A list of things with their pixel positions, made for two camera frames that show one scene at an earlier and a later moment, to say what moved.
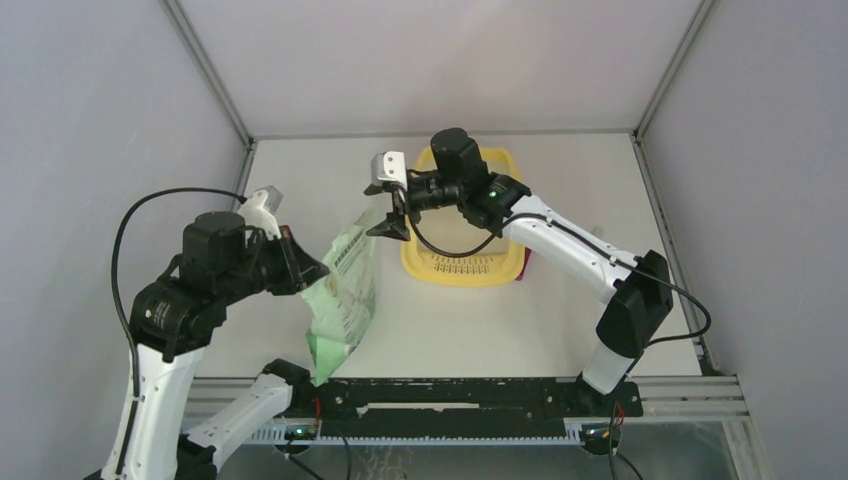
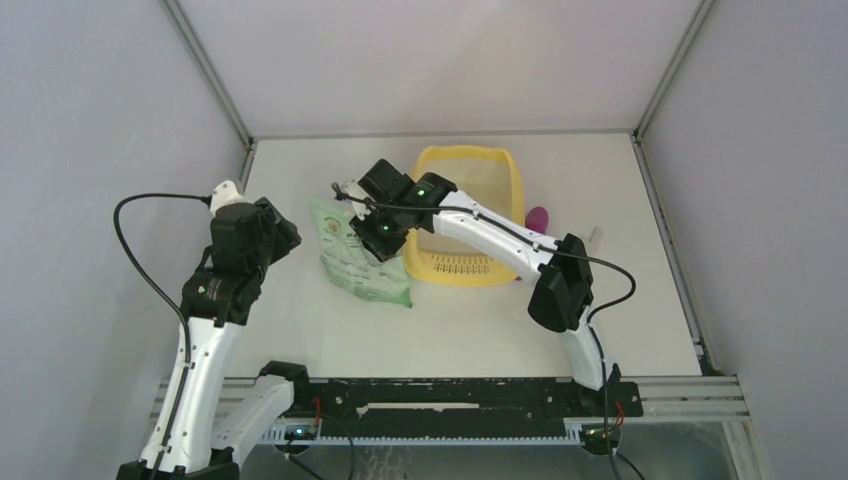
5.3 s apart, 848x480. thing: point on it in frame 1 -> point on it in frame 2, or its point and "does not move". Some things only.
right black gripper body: [433, 192] -> [383, 233]
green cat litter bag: [341, 306] -> [350, 264]
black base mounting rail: [456, 407] does not move
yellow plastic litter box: [441, 246] does not move
